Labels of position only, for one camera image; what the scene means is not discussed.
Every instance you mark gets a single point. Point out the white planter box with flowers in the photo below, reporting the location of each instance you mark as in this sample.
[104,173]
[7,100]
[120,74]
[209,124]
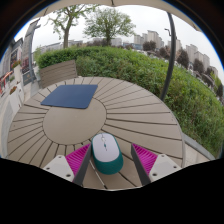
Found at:
[17,71]
[16,98]

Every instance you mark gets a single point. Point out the distant apartment buildings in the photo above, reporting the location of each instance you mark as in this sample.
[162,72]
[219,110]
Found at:
[196,55]

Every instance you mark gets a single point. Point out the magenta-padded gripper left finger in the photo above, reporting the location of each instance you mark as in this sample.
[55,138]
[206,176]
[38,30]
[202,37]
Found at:
[60,167]

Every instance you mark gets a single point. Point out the white and teal computer mouse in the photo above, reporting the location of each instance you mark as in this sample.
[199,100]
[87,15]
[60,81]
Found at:
[106,155]

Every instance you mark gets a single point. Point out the bare-trunked leaning tree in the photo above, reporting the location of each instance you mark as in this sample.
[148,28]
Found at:
[66,31]

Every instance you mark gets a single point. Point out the round-crowned green tree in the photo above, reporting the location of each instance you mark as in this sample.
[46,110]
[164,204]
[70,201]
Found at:
[108,25]

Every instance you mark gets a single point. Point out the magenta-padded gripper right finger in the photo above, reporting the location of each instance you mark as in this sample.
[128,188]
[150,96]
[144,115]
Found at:
[165,166]

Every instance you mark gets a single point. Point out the dark curved umbrella pole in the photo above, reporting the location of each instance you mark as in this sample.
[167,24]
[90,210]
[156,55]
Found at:
[169,60]

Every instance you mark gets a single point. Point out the beige patio umbrella canopy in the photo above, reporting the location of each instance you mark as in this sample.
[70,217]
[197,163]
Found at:
[133,2]

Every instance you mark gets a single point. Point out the beige slatted outdoor chair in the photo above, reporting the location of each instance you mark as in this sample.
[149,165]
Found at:
[58,72]

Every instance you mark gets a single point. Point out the blue rectangular mouse pad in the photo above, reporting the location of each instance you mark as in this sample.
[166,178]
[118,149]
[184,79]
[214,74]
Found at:
[70,96]

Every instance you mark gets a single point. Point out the tall grey sign pillar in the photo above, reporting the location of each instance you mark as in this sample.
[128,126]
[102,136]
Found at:
[29,50]

